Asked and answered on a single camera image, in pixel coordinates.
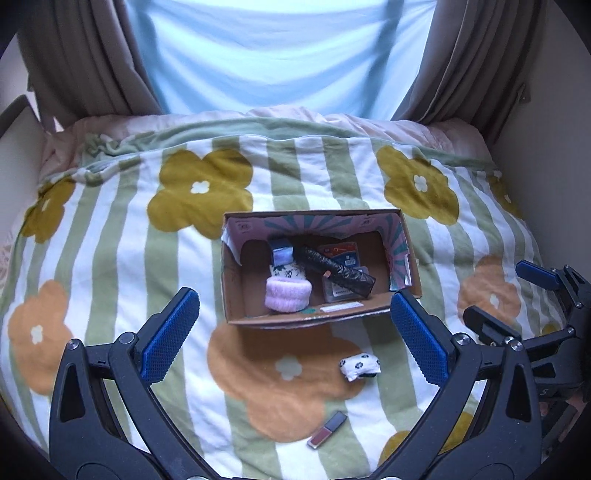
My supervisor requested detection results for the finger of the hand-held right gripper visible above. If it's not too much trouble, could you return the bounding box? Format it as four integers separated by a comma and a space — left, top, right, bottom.
463, 305, 578, 361
516, 260, 591, 333

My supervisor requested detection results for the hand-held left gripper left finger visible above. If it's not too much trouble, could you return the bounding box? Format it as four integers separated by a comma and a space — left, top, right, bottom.
48, 287, 218, 480

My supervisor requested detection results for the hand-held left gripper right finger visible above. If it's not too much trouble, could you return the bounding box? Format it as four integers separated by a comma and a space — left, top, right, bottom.
369, 290, 542, 480

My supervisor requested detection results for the white black-patterned sock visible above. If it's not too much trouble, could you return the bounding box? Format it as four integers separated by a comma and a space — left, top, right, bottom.
339, 353, 382, 382

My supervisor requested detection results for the printed cardboard box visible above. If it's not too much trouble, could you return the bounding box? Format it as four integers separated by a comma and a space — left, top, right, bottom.
221, 208, 423, 329

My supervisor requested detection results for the clear plastic labelled box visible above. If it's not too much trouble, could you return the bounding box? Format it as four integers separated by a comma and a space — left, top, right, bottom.
322, 265, 370, 304

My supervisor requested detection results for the black bag bundle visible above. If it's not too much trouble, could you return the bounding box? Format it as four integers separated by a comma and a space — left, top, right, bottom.
295, 246, 376, 298

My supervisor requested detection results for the red blue floss pick box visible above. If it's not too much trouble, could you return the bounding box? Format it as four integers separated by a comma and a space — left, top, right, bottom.
318, 243, 362, 268

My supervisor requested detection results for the pink cloth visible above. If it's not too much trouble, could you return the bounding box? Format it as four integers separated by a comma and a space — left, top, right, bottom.
265, 276, 313, 315

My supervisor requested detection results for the dark red lip gloss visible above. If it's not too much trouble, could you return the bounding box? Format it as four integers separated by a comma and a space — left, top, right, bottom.
307, 411, 348, 449

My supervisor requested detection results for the white spotted sock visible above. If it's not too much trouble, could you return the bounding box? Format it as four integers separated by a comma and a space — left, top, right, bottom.
271, 261, 308, 282

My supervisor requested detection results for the small blue box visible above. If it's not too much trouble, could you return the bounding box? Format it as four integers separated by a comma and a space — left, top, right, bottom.
269, 237, 295, 266

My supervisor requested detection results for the striped floral blanket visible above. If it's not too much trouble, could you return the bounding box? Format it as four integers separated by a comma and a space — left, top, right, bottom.
0, 117, 568, 480

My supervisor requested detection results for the beige curtain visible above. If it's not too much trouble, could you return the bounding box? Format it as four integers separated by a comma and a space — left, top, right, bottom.
18, 0, 162, 134
392, 0, 529, 139

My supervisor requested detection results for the pink quilt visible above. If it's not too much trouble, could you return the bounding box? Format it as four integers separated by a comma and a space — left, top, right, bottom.
39, 106, 495, 176

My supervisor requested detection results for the light blue sheer curtain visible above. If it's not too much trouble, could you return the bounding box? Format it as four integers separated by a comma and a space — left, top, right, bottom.
124, 0, 437, 121

